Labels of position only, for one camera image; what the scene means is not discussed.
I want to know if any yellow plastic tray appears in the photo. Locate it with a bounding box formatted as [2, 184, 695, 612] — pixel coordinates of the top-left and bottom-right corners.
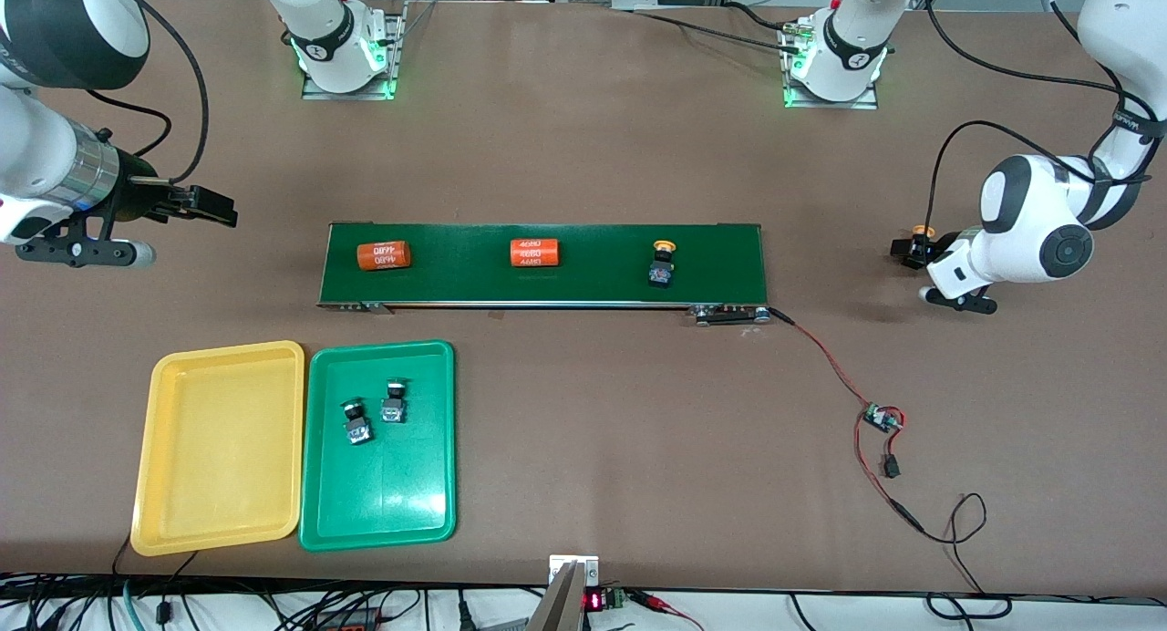
[130, 340, 306, 557]

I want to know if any aluminium left arm base plate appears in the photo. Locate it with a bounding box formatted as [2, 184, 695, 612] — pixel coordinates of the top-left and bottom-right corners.
[780, 20, 881, 110]

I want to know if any green conveyor belt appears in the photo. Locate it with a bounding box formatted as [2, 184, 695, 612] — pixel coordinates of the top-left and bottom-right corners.
[316, 221, 771, 326]

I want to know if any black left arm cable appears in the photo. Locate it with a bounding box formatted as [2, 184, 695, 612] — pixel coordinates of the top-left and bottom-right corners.
[921, 0, 1167, 235]

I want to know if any red clip lead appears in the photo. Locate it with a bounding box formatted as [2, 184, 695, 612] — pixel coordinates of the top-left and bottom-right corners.
[629, 590, 705, 631]

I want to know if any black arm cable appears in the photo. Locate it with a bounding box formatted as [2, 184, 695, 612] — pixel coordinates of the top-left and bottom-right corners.
[87, 0, 211, 185]
[921, 0, 1167, 235]

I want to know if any aluminium right arm base plate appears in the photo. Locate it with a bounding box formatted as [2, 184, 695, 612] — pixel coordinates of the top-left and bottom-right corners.
[301, 2, 407, 101]

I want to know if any thin black power cable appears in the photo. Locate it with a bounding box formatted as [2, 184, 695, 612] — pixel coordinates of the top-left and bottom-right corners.
[914, 492, 1015, 621]

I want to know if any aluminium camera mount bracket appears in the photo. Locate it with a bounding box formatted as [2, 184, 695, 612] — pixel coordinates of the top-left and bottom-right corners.
[527, 554, 601, 631]

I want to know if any black cable on table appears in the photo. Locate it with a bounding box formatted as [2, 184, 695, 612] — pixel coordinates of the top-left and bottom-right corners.
[629, 0, 803, 53]

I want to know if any red black wire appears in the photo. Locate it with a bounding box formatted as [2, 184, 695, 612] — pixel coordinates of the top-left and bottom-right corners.
[769, 306, 926, 533]

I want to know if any green plastic tray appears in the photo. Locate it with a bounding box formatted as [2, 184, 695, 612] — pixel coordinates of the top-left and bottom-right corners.
[299, 339, 457, 553]

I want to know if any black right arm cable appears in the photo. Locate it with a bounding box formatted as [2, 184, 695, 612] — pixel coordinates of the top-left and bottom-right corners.
[87, 0, 211, 185]

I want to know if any orange cylinder white print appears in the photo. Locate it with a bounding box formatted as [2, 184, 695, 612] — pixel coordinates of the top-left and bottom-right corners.
[356, 241, 412, 273]
[510, 237, 561, 269]

